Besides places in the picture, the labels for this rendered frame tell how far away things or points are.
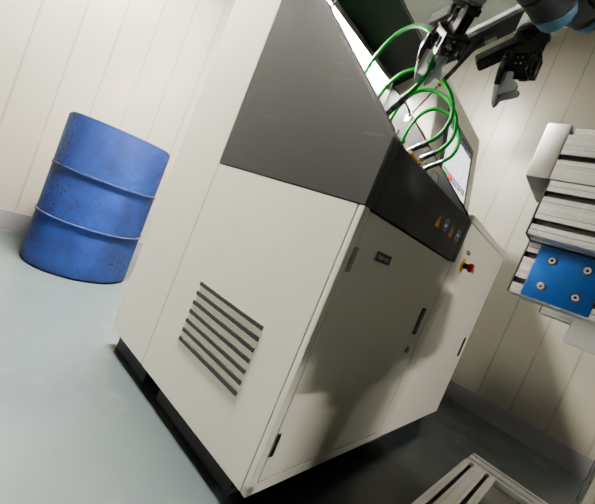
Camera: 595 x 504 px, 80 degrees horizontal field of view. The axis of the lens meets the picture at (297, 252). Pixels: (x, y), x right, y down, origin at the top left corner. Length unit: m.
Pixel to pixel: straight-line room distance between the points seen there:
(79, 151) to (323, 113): 1.45
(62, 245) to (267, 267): 1.43
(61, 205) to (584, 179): 2.05
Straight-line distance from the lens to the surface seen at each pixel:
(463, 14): 1.05
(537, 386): 2.76
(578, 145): 0.69
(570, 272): 0.68
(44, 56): 2.82
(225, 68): 1.41
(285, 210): 0.92
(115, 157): 2.08
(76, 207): 2.12
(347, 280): 0.82
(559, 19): 1.06
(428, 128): 1.65
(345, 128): 0.90
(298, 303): 0.83
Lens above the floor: 0.69
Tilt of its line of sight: 3 degrees down
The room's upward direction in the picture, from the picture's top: 22 degrees clockwise
